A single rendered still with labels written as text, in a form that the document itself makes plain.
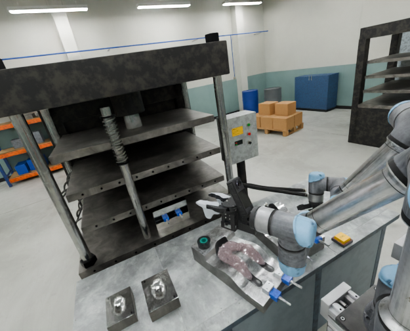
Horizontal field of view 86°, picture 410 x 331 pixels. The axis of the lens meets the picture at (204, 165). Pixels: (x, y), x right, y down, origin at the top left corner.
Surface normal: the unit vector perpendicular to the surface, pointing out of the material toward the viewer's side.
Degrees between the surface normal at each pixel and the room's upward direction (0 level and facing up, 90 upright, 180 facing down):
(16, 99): 90
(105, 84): 90
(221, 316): 0
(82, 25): 90
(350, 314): 0
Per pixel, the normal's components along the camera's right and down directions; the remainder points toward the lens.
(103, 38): 0.51, 0.27
